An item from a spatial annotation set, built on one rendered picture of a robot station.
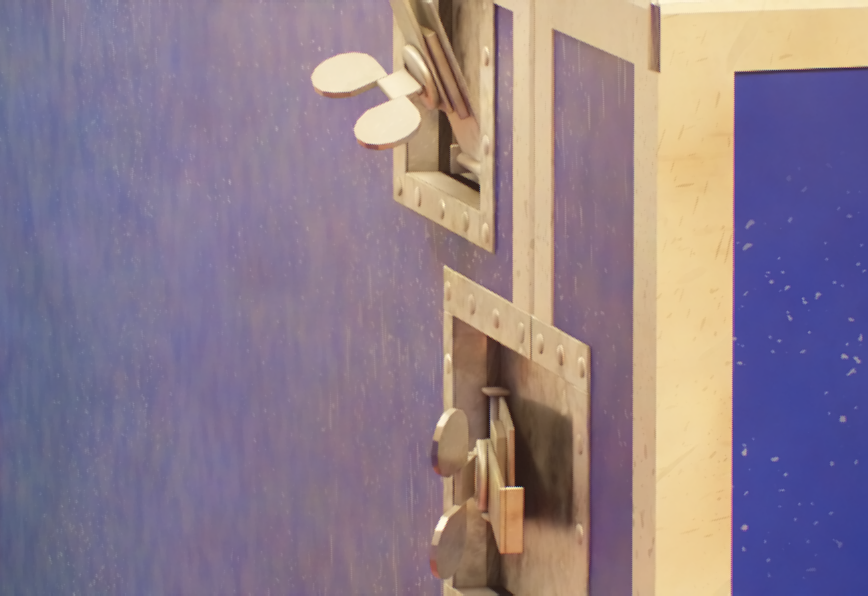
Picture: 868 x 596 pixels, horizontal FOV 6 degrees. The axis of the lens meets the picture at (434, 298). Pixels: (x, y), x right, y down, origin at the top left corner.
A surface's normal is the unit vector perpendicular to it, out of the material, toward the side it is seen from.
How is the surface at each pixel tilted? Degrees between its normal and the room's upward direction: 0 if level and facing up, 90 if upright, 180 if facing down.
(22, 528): 90
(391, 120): 29
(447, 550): 97
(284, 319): 90
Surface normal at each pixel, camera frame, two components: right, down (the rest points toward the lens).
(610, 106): -0.96, 0.04
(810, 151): 0.27, 0.15
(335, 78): -0.21, -0.79
